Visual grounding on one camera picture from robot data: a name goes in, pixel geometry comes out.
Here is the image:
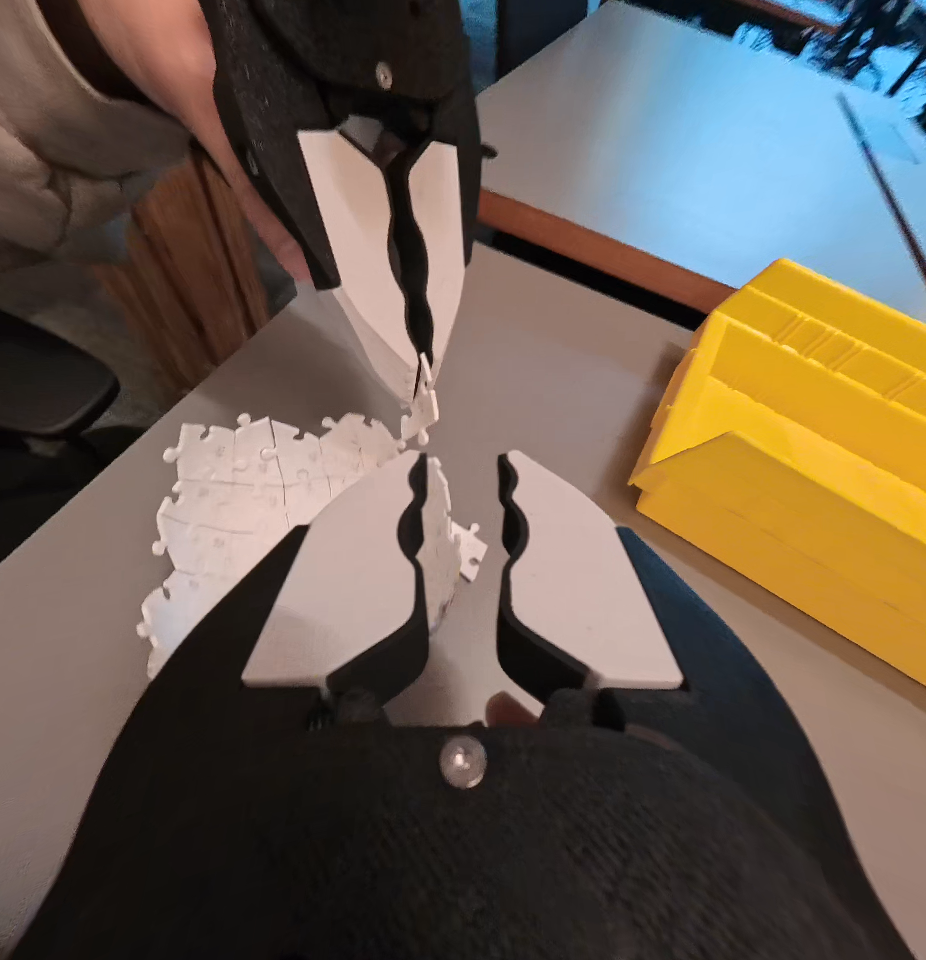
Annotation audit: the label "person's left forearm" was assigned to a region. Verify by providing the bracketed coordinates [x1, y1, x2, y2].
[80, 0, 220, 147]

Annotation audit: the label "thin dark rod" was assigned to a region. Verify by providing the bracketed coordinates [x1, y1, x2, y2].
[836, 93, 926, 300]

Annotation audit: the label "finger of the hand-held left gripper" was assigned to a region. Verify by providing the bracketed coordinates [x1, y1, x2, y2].
[296, 127, 426, 400]
[399, 137, 469, 370]

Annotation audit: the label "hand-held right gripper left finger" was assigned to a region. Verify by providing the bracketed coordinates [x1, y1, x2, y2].
[241, 450, 431, 708]

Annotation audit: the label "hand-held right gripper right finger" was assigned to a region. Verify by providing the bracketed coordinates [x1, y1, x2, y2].
[496, 450, 686, 704]

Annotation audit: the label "single white puzzle piece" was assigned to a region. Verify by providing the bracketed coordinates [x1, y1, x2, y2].
[399, 352, 441, 445]

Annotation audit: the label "dark furniture legs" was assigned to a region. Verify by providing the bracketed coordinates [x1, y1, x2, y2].
[733, 0, 926, 151]

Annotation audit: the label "white partly built puzzle ball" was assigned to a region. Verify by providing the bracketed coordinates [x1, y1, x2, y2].
[136, 412, 490, 680]

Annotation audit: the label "brown wooden panel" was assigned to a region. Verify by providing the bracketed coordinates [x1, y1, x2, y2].
[94, 146, 299, 400]

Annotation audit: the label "person's left hand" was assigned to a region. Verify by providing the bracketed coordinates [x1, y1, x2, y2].
[185, 112, 315, 285]

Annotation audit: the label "dark blue chair back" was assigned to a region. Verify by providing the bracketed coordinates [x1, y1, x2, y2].
[495, 0, 593, 78]

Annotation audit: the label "yellow plastic storage bin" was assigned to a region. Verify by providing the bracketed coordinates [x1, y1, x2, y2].
[628, 258, 926, 697]

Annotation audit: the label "black office chair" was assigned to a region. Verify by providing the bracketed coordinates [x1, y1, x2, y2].
[0, 303, 122, 455]

